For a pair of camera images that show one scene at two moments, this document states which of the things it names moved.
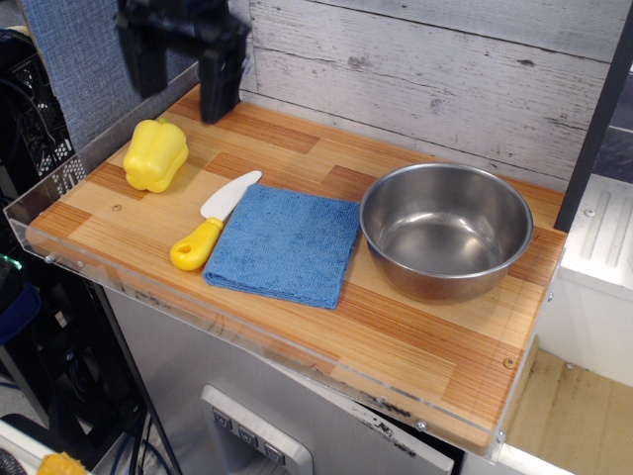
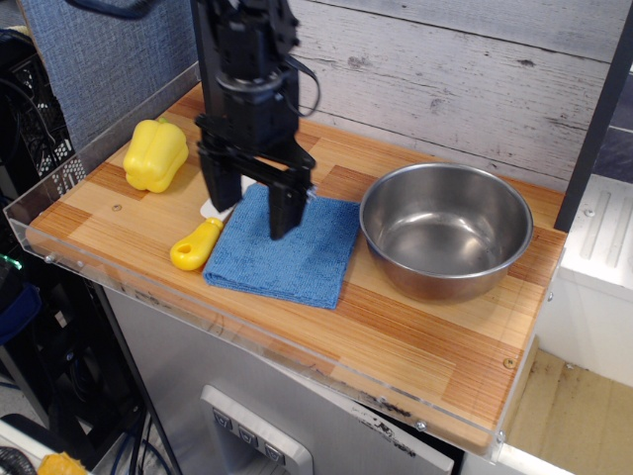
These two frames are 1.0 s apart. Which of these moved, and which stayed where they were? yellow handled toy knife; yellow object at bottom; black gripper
Moved: black gripper
Stayed: yellow handled toy knife; yellow object at bottom
